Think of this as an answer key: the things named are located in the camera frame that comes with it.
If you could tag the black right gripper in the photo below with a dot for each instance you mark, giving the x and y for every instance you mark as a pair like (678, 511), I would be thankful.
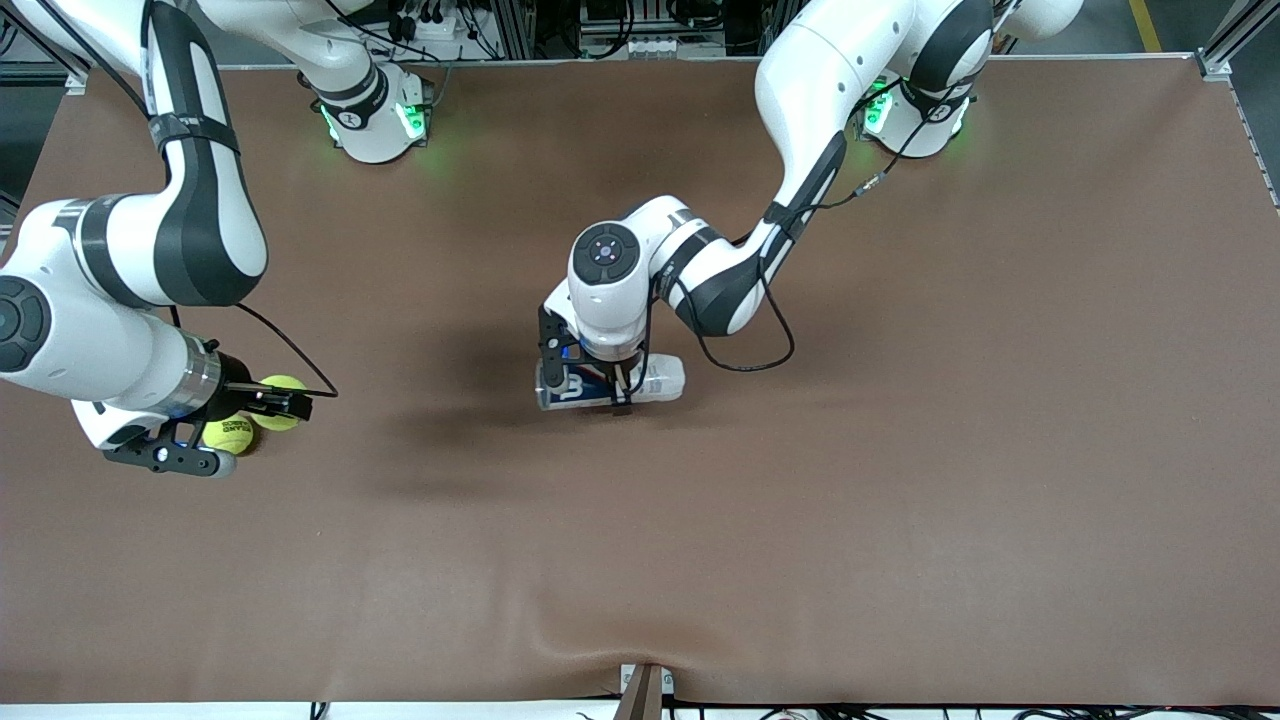
(236, 387)

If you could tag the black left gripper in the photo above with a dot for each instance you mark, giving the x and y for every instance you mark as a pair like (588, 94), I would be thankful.
(621, 382)

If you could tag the yellow-green tennis ball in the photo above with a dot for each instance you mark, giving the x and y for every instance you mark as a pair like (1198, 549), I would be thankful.
(280, 384)
(230, 437)

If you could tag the blue white tennis ball can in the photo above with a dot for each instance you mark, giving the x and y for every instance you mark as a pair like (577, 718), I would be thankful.
(660, 380)

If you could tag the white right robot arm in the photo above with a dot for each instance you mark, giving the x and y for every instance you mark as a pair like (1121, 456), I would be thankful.
(200, 220)

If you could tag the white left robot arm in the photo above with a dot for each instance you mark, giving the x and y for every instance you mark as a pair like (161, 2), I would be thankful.
(810, 90)

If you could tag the brown table mat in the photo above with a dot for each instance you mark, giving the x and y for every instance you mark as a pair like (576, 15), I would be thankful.
(900, 500)

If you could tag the small white socket strip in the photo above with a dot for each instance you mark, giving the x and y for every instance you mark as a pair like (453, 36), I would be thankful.
(650, 46)

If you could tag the white power strip with plugs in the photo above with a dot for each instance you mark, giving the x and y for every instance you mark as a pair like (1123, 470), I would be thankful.
(430, 30)

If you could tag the brown clamp bar with bracket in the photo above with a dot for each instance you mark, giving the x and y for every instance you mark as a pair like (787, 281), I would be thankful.
(641, 700)

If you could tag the aluminium frame post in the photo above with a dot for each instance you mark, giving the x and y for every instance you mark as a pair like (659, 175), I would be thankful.
(1235, 35)
(70, 72)

